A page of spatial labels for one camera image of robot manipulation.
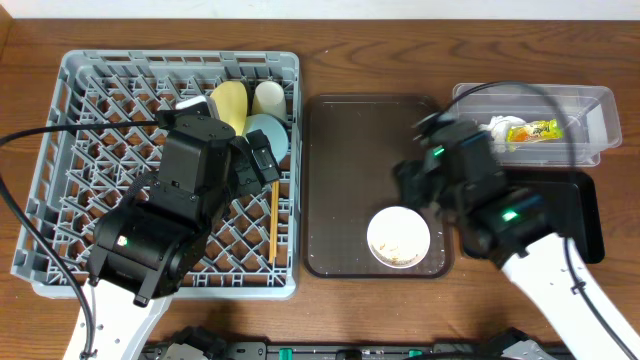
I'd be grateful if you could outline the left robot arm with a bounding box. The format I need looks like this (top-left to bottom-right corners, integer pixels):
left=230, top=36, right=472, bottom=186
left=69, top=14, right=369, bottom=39
left=64, top=110, right=281, bottom=359

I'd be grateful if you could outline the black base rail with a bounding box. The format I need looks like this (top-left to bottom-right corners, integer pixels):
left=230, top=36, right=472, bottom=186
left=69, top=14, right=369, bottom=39
left=138, top=328, right=571, bottom=360

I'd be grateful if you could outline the wooden chopstick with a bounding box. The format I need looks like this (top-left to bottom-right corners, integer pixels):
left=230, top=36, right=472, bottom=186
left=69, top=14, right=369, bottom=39
left=270, top=180, right=282, bottom=264
left=267, top=180, right=279, bottom=265

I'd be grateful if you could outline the white bowl with food scraps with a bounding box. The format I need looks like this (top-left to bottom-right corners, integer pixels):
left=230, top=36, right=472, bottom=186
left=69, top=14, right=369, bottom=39
left=366, top=206, right=431, bottom=269

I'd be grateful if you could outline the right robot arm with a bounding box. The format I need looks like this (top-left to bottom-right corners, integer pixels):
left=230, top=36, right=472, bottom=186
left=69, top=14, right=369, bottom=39
left=394, top=112, right=639, bottom=359

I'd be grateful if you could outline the dark brown serving tray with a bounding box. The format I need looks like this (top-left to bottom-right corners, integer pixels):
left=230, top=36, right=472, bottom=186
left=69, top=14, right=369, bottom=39
left=302, top=94, right=454, bottom=280

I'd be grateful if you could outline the yellow snack wrapper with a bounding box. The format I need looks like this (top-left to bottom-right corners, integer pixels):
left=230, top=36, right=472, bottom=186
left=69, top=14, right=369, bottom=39
left=506, top=119, right=564, bottom=143

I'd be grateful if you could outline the white tissue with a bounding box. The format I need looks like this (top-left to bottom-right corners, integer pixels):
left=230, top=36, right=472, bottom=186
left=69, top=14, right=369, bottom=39
left=479, top=116, right=525, bottom=153

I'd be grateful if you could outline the yellow plate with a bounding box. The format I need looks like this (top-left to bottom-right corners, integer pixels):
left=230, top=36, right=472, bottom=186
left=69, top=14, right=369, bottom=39
left=210, top=81, right=248, bottom=136

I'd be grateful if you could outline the grey plastic dishwasher rack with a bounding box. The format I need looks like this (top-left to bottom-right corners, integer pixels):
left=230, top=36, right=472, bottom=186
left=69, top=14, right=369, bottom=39
left=26, top=50, right=303, bottom=300

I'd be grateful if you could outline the white plastic cup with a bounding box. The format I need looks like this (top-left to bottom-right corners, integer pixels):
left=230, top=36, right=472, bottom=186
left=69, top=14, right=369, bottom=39
left=251, top=81, right=287, bottom=122

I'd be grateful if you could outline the clear plastic bin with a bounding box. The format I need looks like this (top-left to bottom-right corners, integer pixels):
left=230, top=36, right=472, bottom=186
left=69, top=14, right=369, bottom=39
left=451, top=84, right=622, bottom=167

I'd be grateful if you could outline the black plastic tray bin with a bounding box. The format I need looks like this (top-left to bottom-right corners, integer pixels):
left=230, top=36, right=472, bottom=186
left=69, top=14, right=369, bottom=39
left=457, top=167, right=606, bottom=265

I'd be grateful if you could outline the light blue bowl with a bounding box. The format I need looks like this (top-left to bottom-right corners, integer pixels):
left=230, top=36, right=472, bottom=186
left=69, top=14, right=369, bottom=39
left=244, top=114, right=289, bottom=163

